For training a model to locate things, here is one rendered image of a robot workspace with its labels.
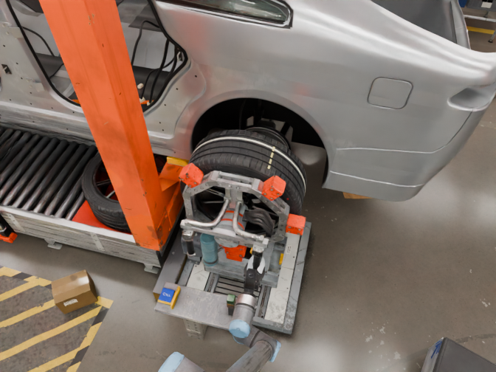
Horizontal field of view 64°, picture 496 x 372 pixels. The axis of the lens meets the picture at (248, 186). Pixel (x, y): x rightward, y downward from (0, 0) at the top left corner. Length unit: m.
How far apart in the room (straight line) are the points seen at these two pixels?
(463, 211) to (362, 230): 0.87
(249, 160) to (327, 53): 0.58
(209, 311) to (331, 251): 1.13
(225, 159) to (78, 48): 0.80
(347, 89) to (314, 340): 1.59
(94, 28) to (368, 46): 1.04
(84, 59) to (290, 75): 0.87
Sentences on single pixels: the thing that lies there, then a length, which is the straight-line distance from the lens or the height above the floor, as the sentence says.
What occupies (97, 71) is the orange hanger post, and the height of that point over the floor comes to 1.74.
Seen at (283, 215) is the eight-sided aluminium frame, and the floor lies 0.97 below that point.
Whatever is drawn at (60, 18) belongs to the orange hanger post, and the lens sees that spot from 1.42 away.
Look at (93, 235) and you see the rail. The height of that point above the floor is 0.37.
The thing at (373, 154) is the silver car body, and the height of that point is 1.09.
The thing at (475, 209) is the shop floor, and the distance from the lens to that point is 3.64.
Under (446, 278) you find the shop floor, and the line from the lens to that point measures 3.17.
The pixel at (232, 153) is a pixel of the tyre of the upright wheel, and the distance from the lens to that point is 1.88.
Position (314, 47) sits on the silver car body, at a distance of 1.77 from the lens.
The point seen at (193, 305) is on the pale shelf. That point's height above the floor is 0.45.
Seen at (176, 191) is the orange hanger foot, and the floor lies 0.68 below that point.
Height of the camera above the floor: 2.54
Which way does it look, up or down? 51 degrees down
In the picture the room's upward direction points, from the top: 2 degrees clockwise
